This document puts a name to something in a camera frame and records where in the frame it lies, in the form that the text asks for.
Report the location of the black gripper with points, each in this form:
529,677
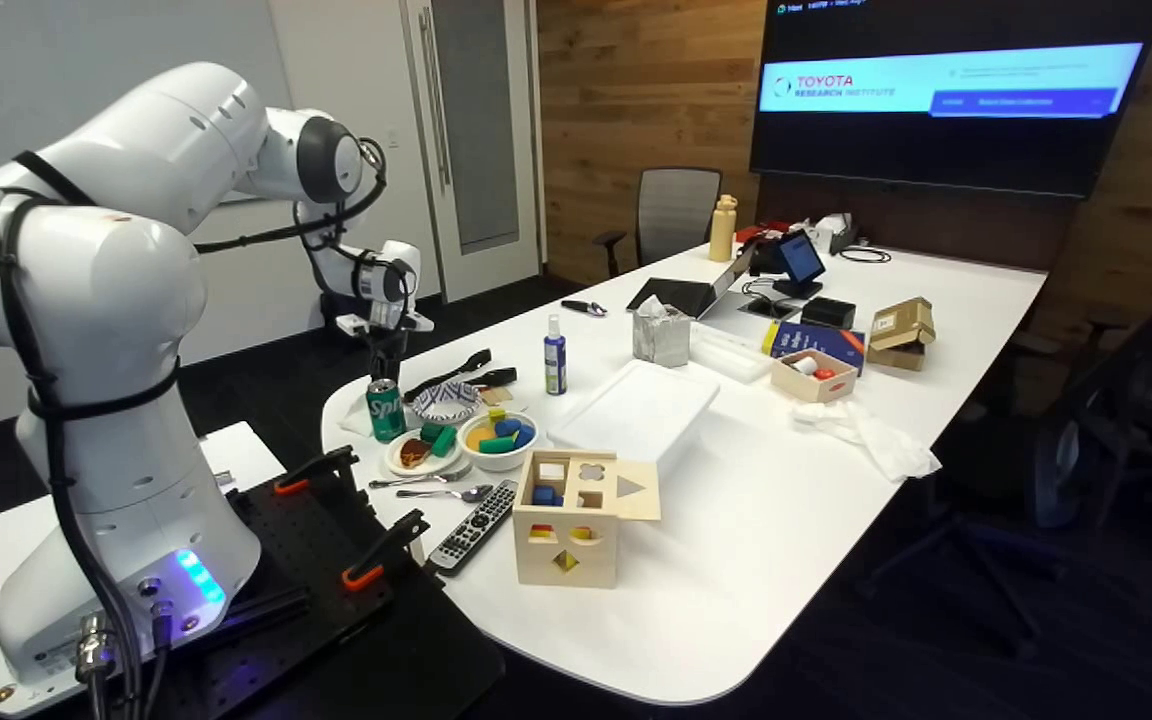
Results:
385,339

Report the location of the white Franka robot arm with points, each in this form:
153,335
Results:
98,306

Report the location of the plain white bowl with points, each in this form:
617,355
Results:
499,460

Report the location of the green soda can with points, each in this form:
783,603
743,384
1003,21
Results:
385,415

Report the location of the black orange kitchen tongs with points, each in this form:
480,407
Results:
451,373

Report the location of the large green toy block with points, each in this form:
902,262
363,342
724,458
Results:
436,437

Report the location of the brown food piece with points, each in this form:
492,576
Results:
414,452

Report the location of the small white plate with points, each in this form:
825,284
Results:
409,469

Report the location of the yellow toy block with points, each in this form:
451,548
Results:
478,437

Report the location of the black orange-tipped clamp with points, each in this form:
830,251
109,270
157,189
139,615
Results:
383,548
303,472

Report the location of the silver spoon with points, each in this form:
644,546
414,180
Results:
451,493

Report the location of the blue toy block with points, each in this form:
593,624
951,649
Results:
516,429

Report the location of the small blue-capped spray bottle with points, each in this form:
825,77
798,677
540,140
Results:
555,363

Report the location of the black remote control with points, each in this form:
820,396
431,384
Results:
472,530

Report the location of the black marker pen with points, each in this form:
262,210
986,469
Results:
586,311

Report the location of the wooden shape sorter box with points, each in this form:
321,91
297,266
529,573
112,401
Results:
580,526

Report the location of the white rectangular tray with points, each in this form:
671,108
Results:
638,415

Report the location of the white door glass panel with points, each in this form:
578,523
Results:
478,132

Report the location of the grey tissue box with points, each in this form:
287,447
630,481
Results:
660,339

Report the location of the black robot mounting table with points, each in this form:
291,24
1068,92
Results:
321,642

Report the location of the black laptop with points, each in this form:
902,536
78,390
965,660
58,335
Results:
671,298

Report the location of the grey office chair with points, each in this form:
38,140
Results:
676,213

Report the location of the yellow water bottle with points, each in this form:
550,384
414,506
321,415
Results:
722,228

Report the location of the black pouch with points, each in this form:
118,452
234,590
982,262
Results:
761,252

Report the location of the wooden tray with pieces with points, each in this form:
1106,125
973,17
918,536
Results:
812,378

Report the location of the small tablet on stand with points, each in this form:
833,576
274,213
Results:
803,262

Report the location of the blue cardboard box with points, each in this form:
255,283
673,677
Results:
833,342

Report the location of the small black box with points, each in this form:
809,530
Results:
830,314

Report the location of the small white device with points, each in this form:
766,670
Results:
833,228

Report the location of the clear plastic bag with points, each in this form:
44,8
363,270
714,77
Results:
868,433

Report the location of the open wooden box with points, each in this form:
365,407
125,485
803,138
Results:
902,335

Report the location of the black office chair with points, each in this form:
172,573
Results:
1139,401

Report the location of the wall television screen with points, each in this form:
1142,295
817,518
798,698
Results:
956,87

